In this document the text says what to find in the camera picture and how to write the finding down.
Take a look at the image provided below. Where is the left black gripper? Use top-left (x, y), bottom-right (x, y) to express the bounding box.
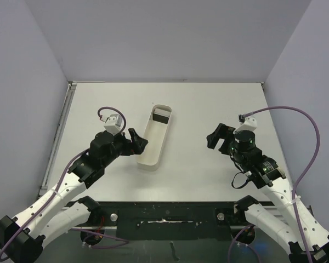
top-left (102, 128), bottom-right (147, 167)

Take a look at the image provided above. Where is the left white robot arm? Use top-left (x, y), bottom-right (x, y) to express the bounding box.
top-left (0, 128), bottom-right (148, 262)

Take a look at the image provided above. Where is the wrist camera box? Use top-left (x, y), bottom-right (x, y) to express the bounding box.
top-left (235, 115), bottom-right (257, 133)
top-left (102, 113), bottom-right (124, 135)

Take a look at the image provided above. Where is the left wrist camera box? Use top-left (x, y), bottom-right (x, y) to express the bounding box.
top-left (102, 113), bottom-right (124, 135)

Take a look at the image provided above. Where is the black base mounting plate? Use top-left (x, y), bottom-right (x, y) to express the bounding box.
top-left (67, 201), bottom-right (266, 242)

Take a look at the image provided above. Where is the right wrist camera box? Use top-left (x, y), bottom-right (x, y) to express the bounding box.
top-left (235, 115), bottom-right (257, 133)

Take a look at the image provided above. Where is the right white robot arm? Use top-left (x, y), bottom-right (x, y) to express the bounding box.
top-left (206, 123), bottom-right (329, 262)

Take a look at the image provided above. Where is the aluminium frame rail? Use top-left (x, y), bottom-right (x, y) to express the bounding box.
top-left (38, 82), bottom-right (77, 198)

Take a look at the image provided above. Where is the white oblong plastic tray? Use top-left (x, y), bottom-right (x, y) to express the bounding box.
top-left (137, 105), bottom-right (172, 171)

